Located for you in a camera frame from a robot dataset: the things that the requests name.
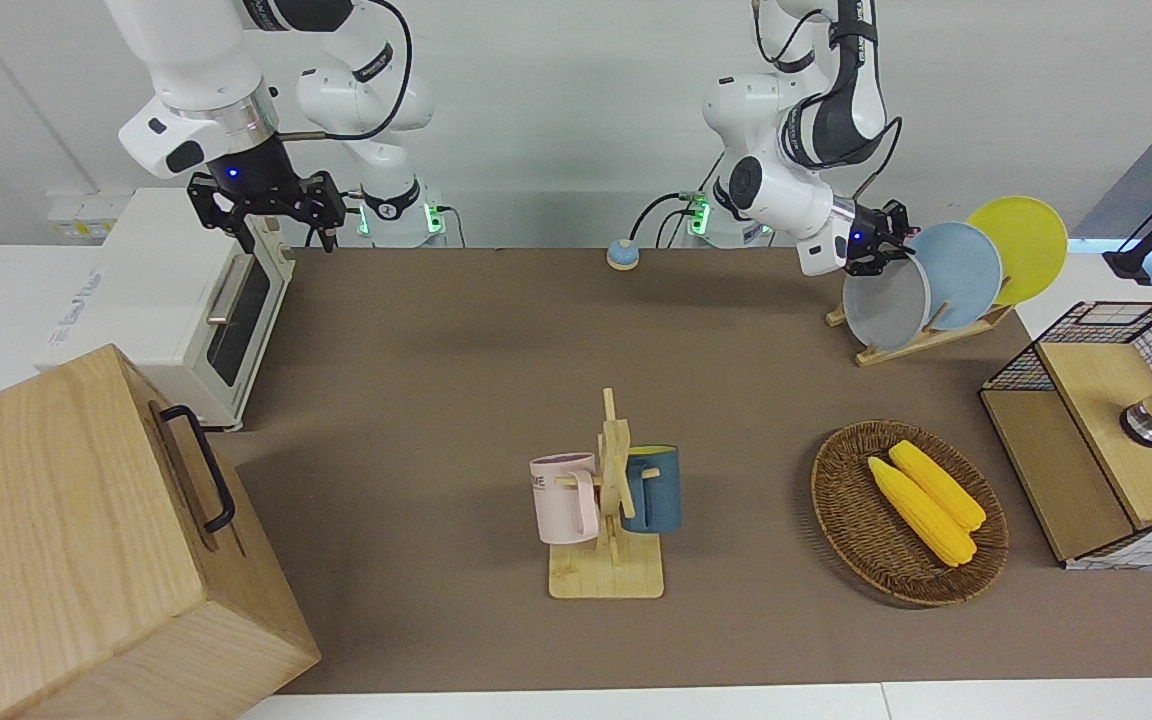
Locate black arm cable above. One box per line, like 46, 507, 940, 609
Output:
279, 0, 416, 142
750, 0, 906, 203

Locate dark blue mug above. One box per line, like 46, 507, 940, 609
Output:
621, 444, 683, 535

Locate yellow plate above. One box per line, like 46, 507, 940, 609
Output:
965, 195, 1070, 307

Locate white wall power outlets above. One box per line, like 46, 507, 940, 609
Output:
45, 189, 134, 242

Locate wire mesh wooden shelf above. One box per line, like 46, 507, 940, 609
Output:
978, 299, 1152, 572

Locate white toaster oven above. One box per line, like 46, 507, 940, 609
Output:
35, 186, 298, 434

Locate wooden drawer cabinet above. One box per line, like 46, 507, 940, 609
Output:
0, 343, 323, 720

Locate pink mug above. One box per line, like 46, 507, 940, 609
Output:
529, 451, 602, 547

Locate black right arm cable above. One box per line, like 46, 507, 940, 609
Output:
279, 0, 416, 142

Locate light blue plate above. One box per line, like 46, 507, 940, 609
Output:
907, 220, 1005, 332

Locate wooden plate rack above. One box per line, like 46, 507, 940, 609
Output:
825, 298, 1016, 368

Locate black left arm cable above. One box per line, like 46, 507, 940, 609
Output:
750, 0, 906, 203

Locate yellow corn cob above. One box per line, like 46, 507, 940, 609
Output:
887, 439, 988, 533
867, 455, 979, 569

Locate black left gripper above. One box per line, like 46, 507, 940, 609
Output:
841, 198, 916, 279

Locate gray plate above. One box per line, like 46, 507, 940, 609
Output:
841, 255, 934, 353

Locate wooden mug tree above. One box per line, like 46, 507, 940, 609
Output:
547, 387, 666, 602

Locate brown wicker basket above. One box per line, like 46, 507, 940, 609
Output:
810, 419, 1011, 609

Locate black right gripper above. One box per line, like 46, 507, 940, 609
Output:
185, 171, 350, 258

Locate brown table mat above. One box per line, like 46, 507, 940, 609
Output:
225, 246, 1152, 697

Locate black cabinet handle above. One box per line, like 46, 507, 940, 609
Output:
158, 403, 238, 535

